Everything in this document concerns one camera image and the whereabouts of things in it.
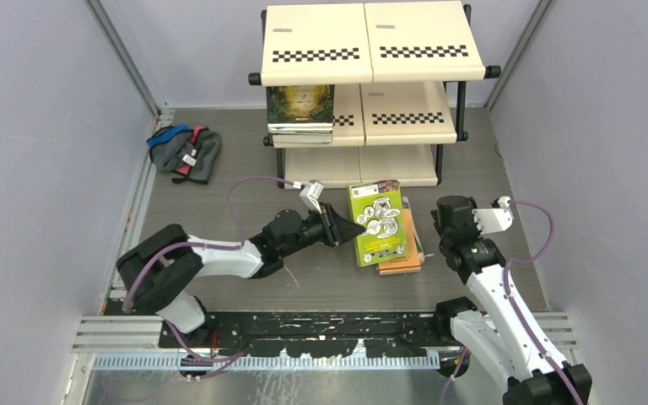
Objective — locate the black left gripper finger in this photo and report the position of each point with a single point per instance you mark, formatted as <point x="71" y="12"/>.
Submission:
<point x="345" y="231"/>
<point x="341" y="215"/>

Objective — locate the orange Huckleberry Finn book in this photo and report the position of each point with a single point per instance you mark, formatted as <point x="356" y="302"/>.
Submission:
<point x="411" y="263"/>

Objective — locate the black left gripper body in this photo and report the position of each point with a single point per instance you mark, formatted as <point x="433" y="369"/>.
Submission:
<point x="321" y="228"/>

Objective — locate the aluminium frame rail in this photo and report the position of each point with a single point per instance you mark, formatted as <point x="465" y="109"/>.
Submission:
<point x="134" y="202"/>

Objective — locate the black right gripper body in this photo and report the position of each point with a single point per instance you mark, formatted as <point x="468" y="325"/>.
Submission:
<point x="435" y="217"/>

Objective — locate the green Alice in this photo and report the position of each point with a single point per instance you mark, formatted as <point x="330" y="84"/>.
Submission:
<point x="300" y="105"/>

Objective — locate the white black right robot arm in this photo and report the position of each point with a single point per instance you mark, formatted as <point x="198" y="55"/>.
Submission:
<point x="503" y="335"/>

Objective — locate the lime green cartoon book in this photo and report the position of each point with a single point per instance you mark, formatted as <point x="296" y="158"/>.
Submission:
<point x="377" y="207"/>

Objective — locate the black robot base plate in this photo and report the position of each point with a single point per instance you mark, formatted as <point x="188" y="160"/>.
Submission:
<point x="320" y="334"/>

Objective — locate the cream three-tier shelf rack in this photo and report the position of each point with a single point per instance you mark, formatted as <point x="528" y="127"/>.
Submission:
<point x="400" y="72"/>

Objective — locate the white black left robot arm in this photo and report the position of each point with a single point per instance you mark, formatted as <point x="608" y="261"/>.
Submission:
<point x="157" y="271"/>

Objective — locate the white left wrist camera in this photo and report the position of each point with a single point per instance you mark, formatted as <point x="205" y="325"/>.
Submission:
<point x="310" y="193"/>

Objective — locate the dark green cartoon book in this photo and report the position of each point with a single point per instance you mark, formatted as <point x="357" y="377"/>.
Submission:
<point x="418" y="237"/>

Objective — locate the grey blue red cloth bag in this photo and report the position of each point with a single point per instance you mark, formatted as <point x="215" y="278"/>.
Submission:
<point x="188" y="153"/>

